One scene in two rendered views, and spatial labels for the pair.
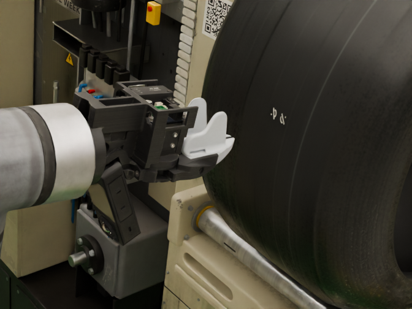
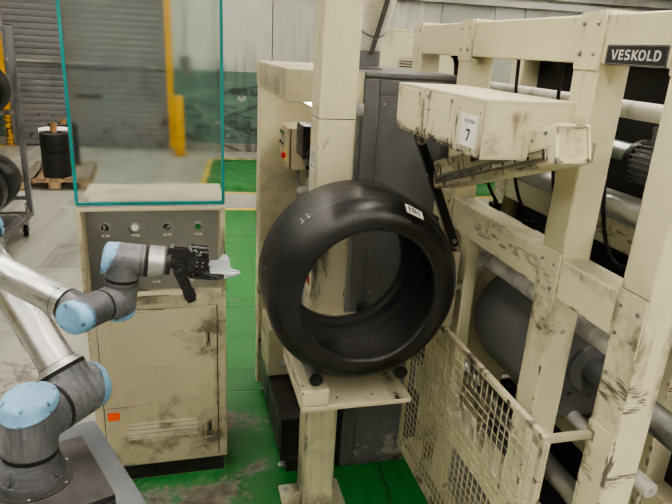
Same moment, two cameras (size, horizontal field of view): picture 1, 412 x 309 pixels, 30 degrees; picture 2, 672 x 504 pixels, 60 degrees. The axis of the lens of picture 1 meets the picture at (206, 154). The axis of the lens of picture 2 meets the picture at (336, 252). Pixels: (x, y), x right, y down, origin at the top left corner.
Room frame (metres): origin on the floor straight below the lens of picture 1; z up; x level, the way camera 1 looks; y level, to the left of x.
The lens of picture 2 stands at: (-0.50, -1.04, 1.88)
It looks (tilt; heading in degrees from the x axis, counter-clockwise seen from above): 19 degrees down; 29
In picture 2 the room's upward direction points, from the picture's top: 3 degrees clockwise
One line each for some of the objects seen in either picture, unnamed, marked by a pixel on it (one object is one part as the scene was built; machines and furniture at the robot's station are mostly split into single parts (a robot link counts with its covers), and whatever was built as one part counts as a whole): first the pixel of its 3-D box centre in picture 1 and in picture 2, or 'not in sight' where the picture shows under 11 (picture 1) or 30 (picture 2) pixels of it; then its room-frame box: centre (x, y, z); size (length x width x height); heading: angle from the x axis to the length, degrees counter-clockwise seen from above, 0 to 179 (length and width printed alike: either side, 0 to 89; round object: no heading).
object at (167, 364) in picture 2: not in sight; (160, 332); (1.18, 0.75, 0.63); 0.56 x 0.41 x 1.27; 134
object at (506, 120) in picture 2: not in sight; (470, 116); (1.20, -0.53, 1.71); 0.61 x 0.25 x 0.15; 44
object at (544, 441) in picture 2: not in sight; (453, 441); (1.15, -0.63, 0.65); 0.90 x 0.02 x 0.70; 44
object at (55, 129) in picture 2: not in sight; (59, 151); (4.46, 5.94, 0.38); 1.20 x 0.80 x 0.76; 46
